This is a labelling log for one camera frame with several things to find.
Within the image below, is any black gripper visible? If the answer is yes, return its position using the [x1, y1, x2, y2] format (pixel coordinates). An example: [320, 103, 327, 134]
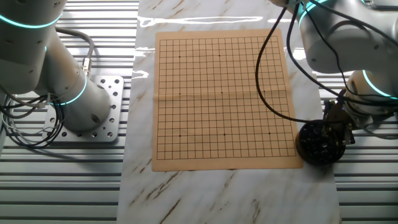
[323, 98, 356, 146]

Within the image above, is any tan go board mat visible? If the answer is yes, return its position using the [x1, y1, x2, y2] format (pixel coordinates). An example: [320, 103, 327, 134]
[151, 29, 304, 172]

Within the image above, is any black round stone bowl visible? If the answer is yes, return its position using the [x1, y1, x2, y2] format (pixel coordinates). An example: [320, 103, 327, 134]
[295, 119, 346, 166]

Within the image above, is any grey device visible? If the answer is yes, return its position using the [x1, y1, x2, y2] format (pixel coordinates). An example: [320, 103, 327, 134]
[369, 0, 398, 9]

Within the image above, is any white marble pattern mat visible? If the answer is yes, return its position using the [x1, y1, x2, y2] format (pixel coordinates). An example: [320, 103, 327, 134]
[116, 0, 343, 224]

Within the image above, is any black camera cable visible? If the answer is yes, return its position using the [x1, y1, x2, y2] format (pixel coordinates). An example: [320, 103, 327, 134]
[285, 1, 398, 108]

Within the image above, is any thick black cable loop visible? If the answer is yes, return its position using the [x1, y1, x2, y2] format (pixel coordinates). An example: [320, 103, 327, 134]
[254, 6, 315, 124]

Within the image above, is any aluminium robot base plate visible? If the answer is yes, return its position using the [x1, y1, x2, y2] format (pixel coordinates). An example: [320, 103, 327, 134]
[42, 75, 124, 143]

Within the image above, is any grey cable with metal connector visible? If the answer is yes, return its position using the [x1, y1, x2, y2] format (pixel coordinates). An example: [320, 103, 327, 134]
[55, 26, 95, 78]

